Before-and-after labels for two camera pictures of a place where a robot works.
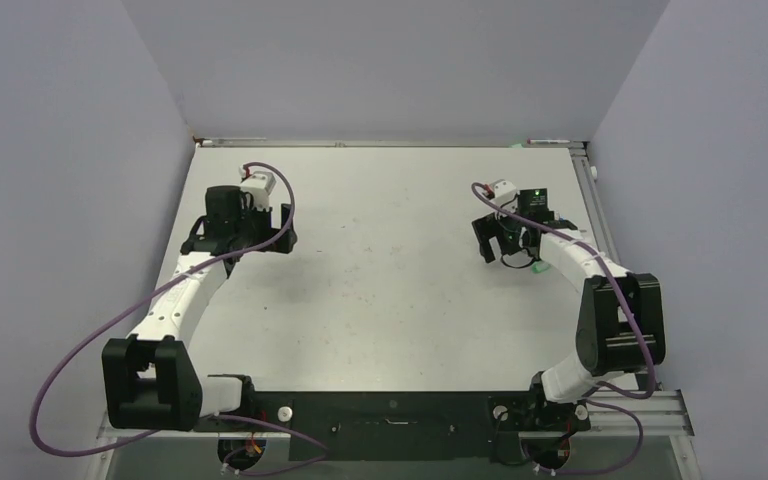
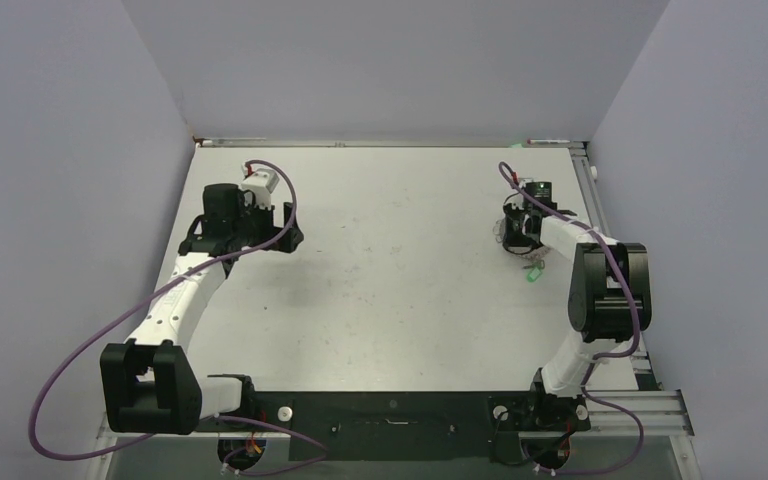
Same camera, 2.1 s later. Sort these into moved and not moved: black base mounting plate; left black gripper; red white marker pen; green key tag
Moved: green key tag
Not moved: black base mounting plate; red white marker pen; left black gripper
